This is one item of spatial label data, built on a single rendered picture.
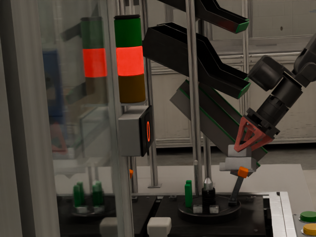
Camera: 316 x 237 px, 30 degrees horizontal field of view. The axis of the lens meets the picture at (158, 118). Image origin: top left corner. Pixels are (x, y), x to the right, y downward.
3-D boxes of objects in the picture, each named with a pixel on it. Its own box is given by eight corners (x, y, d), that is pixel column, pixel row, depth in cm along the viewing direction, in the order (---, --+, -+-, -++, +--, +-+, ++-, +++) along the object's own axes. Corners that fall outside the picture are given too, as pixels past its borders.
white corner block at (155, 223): (172, 234, 125) (171, 216, 124) (169, 243, 121) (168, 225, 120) (150, 234, 126) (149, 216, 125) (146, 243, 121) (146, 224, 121)
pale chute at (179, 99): (256, 162, 161) (268, 152, 159) (248, 177, 149) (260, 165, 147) (183, 91, 163) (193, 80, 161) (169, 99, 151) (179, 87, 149)
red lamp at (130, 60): (146, 71, 109) (144, 44, 108) (141, 75, 105) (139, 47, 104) (119, 72, 110) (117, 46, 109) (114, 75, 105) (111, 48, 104)
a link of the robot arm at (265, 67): (322, 69, 132) (315, 64, 140) (282, 37, 131) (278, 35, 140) (287, 110, 135) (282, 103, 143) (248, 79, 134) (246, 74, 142)
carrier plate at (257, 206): (263, 202, 141) (263, 193, 140) (266, 243, 118) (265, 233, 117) (163, 202, 145) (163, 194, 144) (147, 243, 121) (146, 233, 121)
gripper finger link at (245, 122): (222, 140, 138) (247, 108, 137) (232, 145, 145) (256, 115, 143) (243, 158, 135) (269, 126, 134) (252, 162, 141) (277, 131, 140)
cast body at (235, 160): (256, 171, 140) (256, 143, 142) (251, 169, 136) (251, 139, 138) (222, 172, 144) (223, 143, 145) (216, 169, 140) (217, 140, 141)
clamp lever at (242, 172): (236, 199, 130) (248, 169, 128) (236, 202, 128) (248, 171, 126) (221, 193, 131) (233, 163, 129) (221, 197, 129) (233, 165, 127)
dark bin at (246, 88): (247, 90, 157) (258, 65, 155) (238, 99, 145) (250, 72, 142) (154, 49, 163) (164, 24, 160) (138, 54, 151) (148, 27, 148)
